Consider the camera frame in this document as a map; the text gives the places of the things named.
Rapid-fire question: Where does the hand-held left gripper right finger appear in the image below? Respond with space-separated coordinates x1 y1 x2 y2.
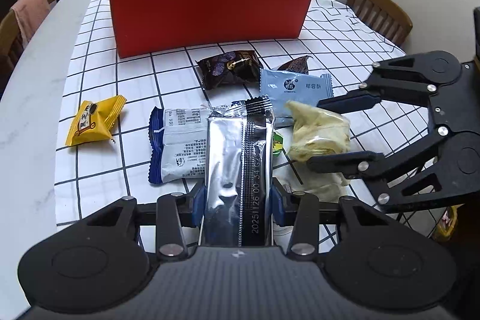
271 183 392 261

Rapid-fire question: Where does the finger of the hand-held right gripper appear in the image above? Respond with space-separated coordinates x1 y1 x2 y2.
307 126 452 214
317 52 439 114

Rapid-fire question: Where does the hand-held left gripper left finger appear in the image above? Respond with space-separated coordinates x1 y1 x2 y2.
84 183 206 261

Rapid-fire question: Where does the pale yellow snack packet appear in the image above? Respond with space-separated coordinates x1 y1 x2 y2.
286 100 352 164

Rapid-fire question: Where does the silver foil snack packet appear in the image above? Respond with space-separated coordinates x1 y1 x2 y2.
198 96 277 249

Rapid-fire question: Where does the black gold snack packet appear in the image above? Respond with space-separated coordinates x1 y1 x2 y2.
196 50 264 91

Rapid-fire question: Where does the red cardboard box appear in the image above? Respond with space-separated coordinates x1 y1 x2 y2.
108 0 317 60

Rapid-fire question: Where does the clear plastic wrapper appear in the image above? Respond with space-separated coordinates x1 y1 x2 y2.
278 170 351 204

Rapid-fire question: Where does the light blue snack packet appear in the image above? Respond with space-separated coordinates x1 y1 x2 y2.
259 68 334 128

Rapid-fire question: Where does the white blue snack packet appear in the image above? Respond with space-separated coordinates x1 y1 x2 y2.
148 106 211 186

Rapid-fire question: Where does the brown snack packet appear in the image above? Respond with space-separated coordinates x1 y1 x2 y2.
272 55 310 75

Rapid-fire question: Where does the wooden chair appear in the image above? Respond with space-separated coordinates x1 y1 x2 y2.
347 0 413 47
0 0 66 73

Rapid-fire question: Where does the yellow bag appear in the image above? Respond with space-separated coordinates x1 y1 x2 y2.
431 205 459 243

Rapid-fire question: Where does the white grid tablecloth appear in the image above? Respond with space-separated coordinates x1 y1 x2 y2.
54 0 445 257

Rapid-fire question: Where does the pink towel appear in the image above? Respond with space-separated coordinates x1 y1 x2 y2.
10 0 51 49

